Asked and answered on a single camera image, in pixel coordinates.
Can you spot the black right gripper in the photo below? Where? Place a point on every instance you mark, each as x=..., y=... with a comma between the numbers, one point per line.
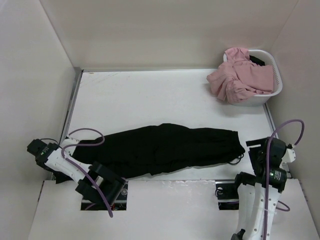
x=253, y=150

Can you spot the black trousers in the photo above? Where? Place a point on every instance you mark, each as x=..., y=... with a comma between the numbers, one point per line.
x=160, y=149

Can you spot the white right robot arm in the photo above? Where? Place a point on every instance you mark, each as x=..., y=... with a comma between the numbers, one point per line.
x=258, y=193

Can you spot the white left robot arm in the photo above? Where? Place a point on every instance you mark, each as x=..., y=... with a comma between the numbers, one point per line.
x=95, y=182

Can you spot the pink trousers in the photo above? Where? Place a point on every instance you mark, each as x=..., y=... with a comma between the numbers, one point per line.
x=239, y=79

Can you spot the white laundry basket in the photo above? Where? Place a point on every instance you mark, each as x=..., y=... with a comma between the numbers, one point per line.
x=261, y=99

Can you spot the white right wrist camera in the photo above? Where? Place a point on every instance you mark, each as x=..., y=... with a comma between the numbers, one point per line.
x=290, y=154

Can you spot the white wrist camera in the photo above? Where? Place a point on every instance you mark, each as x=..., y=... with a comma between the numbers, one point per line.
x=70, y=141
x=290, y=154

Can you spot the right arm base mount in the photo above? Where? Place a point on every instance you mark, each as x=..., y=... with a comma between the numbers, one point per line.
x=227, y=195

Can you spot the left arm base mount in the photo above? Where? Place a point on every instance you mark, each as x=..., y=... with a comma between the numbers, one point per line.
x=120, y=204

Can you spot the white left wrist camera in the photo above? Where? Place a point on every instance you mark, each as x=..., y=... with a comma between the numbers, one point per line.
x=70, y=141

